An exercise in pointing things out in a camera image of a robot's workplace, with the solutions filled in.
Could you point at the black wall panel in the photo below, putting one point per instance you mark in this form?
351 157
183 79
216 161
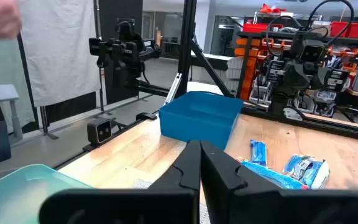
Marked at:
135 9

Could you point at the pale grey curtain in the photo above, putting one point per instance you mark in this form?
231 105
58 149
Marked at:
5 62

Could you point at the orange drawer cabinet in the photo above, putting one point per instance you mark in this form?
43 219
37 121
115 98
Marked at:
247 77

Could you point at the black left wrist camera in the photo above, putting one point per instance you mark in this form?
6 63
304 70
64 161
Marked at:
312 51

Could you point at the black background robot arm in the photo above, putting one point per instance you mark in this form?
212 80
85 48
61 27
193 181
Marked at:
126 53

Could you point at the red storage bin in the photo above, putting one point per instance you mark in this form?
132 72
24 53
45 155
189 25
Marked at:
356 30
256 28

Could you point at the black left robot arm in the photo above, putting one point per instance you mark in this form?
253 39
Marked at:
278 104

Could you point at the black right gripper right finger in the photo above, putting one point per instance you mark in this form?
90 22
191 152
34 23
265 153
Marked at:
259 208

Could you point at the blue wrapper granola bar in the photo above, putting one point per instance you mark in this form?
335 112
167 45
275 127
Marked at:
303 171
269 175
258 152

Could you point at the black table-level camera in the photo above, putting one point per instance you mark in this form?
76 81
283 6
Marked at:
99 132

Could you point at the teal translucent plastic bin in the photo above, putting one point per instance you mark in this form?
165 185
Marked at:
17 193

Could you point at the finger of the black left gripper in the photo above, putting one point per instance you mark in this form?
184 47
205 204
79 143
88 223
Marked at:
295 77
320 79

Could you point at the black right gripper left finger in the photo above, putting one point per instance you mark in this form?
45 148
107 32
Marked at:
166 205

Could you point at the black backdrop stand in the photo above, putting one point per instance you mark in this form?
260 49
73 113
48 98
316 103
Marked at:
44 121

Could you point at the silver aluminium bar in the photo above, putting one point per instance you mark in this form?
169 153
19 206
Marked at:
172 90

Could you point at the dark blue plastic bin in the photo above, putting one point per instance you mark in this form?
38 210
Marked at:
197 124

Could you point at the white backdrop cloth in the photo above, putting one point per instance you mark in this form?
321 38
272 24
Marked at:
57 46

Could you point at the black storage shelf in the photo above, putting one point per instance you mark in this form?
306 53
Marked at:
253 35

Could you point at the white counter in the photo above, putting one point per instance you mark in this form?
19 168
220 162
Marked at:
228 71

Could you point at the white stool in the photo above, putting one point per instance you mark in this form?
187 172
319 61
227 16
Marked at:
6 91

